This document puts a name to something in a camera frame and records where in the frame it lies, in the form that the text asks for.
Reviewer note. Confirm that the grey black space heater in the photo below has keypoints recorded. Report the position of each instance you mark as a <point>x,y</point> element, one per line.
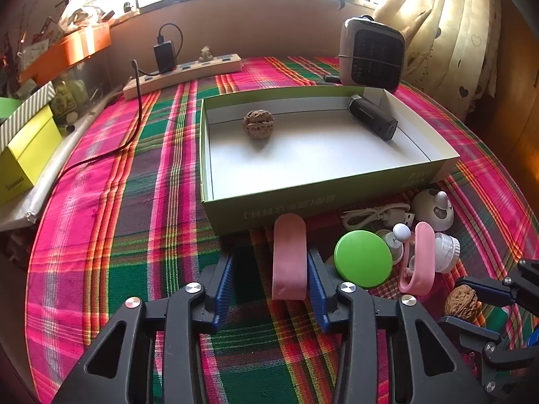
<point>370,57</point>

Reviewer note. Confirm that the pink clip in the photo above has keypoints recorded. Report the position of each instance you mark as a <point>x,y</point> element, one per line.
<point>423,256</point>

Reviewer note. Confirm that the white plastic bag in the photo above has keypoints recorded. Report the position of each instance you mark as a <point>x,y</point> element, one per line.
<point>84,12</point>

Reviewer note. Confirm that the clear small plastic piece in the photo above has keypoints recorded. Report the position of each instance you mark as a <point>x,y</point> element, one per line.
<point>447,250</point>

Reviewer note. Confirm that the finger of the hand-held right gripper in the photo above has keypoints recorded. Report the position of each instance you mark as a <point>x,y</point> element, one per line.
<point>471,331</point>
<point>492,294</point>

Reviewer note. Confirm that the white ball-tipped knob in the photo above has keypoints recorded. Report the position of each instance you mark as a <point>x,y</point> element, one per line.
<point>401,231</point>

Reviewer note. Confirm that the green cardboard box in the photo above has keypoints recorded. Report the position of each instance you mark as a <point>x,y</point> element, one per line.
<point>316,155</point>

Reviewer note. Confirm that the striped box lid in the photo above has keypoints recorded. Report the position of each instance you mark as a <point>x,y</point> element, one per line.
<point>25,109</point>

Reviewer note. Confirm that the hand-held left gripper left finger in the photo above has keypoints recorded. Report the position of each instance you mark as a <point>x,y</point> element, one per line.
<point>223,292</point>

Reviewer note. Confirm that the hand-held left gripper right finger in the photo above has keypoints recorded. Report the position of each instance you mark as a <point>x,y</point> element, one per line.
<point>316,292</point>

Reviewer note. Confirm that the green-topped white stand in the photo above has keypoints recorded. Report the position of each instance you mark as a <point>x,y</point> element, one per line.
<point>362,259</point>

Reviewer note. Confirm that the black rectangular device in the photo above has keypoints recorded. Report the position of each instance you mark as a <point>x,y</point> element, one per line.
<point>372,118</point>

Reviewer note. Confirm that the beige plug adapter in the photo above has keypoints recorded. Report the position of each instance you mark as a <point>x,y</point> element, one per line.
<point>205,54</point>

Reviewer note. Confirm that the cream heart-print curtain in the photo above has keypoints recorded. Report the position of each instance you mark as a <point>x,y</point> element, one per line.
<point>446,29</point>

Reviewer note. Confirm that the clear glass container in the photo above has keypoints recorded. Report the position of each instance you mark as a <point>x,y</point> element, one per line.
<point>80,92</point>

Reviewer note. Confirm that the orange storage box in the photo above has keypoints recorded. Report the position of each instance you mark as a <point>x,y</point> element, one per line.
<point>63,52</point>

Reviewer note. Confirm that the pink rubber bar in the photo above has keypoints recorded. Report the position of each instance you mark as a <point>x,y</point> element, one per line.
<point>289,256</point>

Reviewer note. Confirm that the pink green plaid cloth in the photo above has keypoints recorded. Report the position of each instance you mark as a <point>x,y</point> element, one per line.
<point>126,219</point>

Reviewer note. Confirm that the brown walnut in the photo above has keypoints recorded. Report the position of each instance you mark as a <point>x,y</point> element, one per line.
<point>461,303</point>
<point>258,123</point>

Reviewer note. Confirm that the white round toy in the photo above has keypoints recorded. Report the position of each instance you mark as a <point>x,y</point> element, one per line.
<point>429,208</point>

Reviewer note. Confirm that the black charger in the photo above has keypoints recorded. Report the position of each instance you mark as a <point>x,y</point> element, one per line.
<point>164,57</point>

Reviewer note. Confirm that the yellow-green cardboard box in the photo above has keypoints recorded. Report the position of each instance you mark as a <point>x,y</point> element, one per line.
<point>25,155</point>

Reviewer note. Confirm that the beige power strip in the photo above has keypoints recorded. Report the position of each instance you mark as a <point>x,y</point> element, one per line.
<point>189,71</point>

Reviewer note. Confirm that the green box lid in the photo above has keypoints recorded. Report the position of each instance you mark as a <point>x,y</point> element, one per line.
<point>8,107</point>

